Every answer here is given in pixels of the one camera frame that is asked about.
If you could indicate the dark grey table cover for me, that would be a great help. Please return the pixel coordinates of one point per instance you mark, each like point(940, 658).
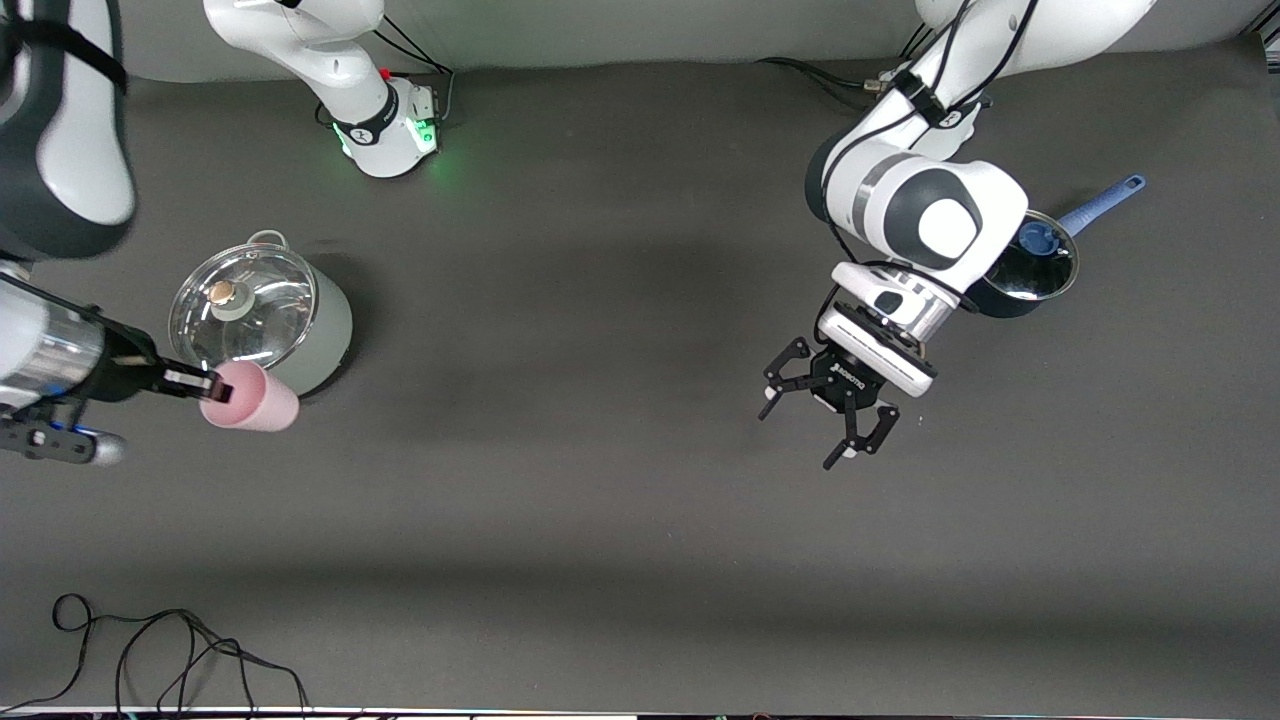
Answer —
point(640, 500)

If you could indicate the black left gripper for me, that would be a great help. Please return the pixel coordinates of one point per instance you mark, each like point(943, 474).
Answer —
point(836, 377)

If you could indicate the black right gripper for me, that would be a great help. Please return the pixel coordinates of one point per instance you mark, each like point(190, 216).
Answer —
point(128, 377)

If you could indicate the glass lid with gold knob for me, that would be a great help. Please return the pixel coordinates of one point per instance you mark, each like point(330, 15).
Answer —
point(255, 310)

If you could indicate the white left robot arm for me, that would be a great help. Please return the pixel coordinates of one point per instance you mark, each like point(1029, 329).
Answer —
point(940, 225)

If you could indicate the pale grey stockpot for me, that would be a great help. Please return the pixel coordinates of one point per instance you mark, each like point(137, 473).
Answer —
point(330, 325)

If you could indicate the glass lid with blue knob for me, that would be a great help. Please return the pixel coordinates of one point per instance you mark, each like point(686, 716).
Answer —
point(1045, 270)

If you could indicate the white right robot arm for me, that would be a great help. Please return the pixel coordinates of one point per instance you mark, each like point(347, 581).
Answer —
point(70, 130)

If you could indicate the dark blue saucepan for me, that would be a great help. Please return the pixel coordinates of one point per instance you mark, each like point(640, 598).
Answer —
point(1095, 210)

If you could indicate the pink plastic cup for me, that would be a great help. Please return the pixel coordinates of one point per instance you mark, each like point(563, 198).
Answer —
point(262, 402)

